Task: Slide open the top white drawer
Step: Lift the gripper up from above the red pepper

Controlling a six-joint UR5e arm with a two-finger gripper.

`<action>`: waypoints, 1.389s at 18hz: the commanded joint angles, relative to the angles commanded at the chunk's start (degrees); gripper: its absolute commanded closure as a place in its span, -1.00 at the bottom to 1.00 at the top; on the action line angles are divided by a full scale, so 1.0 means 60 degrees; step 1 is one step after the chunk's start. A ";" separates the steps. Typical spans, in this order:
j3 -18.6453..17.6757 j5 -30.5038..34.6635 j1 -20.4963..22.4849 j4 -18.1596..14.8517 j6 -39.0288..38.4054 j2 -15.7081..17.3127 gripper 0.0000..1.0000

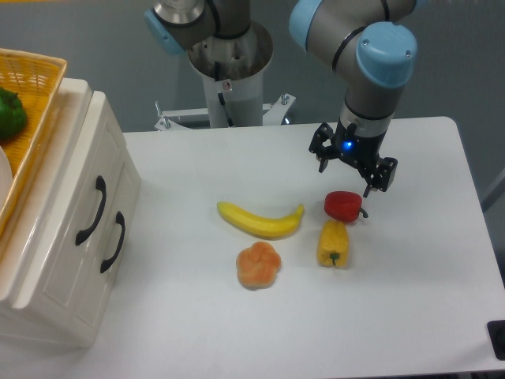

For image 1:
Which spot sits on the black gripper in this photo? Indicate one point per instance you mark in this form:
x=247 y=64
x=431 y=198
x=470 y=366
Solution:
x=359 y=152

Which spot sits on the black object at table edge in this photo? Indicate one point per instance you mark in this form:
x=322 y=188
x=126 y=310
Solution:
x=496 y=331

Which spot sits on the white drawer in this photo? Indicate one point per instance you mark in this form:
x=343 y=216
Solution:
x=100 y=138
x=74 y=287

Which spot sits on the green toy bell pepper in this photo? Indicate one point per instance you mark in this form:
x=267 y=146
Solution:
x=13 y=116

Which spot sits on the yellow toy banana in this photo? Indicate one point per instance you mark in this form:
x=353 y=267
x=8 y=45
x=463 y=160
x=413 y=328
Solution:
x=260 y=226

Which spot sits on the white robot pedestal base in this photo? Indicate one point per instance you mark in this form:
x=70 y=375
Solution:
x=232 y=73

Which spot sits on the black bottom drawer handle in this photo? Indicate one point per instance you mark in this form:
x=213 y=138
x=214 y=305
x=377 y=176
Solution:
x=116 y=244

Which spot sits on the yellow toy bell pepper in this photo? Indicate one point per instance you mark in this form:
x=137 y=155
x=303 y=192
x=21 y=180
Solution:
x=333 y=245

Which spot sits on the white drawer cabinet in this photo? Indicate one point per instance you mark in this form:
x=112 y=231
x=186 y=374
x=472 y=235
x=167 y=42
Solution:
x=24 y=231

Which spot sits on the white plate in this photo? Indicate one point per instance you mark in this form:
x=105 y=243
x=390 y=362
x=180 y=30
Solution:
x=6 y=178

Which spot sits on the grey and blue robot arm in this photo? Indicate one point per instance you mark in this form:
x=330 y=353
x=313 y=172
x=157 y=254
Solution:
x=361 y=41

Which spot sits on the red toy bell pepper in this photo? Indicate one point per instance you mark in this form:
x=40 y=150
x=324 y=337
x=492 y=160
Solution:
x=344 y=206

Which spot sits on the orange toy bread roll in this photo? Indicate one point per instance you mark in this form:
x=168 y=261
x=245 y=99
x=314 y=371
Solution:
x=258 y=265

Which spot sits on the yellow woven basket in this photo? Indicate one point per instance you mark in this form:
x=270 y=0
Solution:
x=36 y=79

